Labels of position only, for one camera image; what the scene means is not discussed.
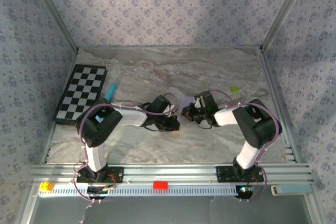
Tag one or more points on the small green disc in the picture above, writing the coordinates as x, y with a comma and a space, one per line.
235, 89

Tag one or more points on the black circuit board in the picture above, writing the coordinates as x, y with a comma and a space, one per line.
98, 190
245, 191

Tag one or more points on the yellow block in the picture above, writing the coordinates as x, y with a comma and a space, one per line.
46, 186

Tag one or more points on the lavender paper sheet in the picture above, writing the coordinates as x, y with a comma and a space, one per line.
187, 101

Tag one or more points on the aluminium frame bar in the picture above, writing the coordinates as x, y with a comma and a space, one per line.
56, 11
270, 77
170, 47
283, 11
49, 145

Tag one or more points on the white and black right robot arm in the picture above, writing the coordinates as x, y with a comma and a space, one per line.
225, 117

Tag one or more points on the aluminium mounting rail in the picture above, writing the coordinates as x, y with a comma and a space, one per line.
170, 172

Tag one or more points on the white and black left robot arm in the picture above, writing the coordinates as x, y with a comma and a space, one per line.
132, 117

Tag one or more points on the teal pen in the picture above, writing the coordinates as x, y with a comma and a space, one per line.
111, 90

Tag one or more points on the red block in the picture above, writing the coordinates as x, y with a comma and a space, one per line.
160, 185

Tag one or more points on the black and white checkerboard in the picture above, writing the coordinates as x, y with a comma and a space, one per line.
78, 90

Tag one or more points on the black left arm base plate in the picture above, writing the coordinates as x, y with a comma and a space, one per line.
118, 175

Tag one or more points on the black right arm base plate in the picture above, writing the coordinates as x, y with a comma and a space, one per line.
223, 174

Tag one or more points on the grey blue box device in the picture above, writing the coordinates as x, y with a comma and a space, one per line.
294, 190

